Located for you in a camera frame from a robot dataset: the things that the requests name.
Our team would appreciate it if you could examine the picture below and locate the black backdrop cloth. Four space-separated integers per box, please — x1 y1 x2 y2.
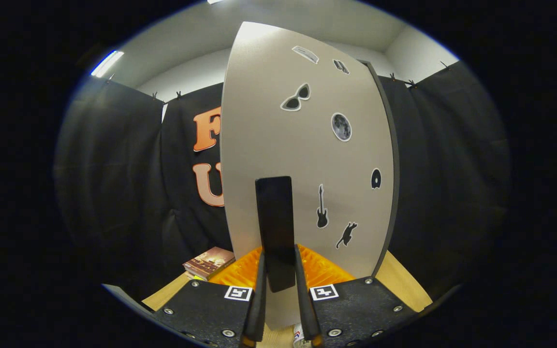
54 60 511 300

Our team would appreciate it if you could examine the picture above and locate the white shoe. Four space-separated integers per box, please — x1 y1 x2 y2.
292 324 310 346

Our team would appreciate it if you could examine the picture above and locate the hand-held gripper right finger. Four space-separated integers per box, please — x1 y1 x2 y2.
294 244 419 348

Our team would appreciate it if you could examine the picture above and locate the ceiling light tube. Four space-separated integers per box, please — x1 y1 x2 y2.
90 50 125 78

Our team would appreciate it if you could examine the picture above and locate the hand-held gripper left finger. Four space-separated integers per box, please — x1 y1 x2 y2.
153 246 268 348

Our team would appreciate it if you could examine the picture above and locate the brown book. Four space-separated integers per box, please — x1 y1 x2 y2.
183 246 236 279

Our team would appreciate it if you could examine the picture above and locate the beige shoe cabinet door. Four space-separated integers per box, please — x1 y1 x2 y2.
220 21 395 330

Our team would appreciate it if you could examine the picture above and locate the black door handle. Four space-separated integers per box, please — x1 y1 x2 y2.
255 176 297 293

